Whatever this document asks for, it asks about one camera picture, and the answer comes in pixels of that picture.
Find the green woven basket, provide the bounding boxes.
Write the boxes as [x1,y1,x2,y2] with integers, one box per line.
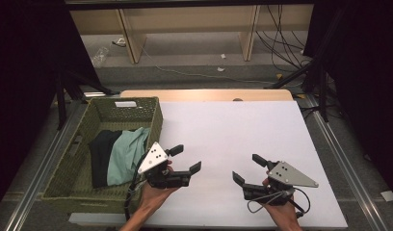
[40,96,164,215]

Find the bundle of black floor cables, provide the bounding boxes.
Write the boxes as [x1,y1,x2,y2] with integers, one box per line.
[254,4,314,74]

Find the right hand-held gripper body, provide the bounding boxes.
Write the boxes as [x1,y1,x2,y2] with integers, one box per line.
[242,160,321,207]

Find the dark curtain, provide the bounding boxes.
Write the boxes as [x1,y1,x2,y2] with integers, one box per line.
[0,0,103,213]
[301,0,393,196]

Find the person's right hand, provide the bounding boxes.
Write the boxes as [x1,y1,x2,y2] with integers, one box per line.
[261,177,304,231]

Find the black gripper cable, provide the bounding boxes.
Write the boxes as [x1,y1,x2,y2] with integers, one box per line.
[289,187,312,219]
[123,153,151,223]

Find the black tripod stand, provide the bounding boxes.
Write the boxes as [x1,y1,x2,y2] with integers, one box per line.
[263,44,348,123]
[52,68,122,131]

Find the clear plastic wrapper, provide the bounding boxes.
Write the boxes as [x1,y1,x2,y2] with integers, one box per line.
[91,46,110,67]

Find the white table mat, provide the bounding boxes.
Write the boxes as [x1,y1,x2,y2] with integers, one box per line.
[68,100,349,230]

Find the light wooden desk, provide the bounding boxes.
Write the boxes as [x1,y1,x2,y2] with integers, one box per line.
[68,4,314,64]

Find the aluminium floor rail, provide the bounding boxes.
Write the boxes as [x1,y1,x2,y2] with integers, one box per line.
[303,94,391,231]
[4,95,92,231]

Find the white floor cable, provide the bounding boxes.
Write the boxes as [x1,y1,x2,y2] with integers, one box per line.
[140,44,276,87]

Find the person's left hand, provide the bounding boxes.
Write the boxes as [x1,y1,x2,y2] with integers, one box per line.
[138,159,182,214]

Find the mint green garment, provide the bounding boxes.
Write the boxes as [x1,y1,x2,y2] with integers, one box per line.
[106,126,151,188]

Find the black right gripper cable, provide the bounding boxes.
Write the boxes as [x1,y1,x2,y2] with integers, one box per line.
[289,187,312,219]

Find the grey right gripper cable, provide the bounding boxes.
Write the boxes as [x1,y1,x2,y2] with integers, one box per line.
[246,190,296,215]

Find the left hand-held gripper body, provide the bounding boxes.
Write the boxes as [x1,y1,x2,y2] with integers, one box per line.
[137,141,192,190]

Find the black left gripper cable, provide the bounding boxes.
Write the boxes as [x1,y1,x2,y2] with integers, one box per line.
[123,153,151,223]

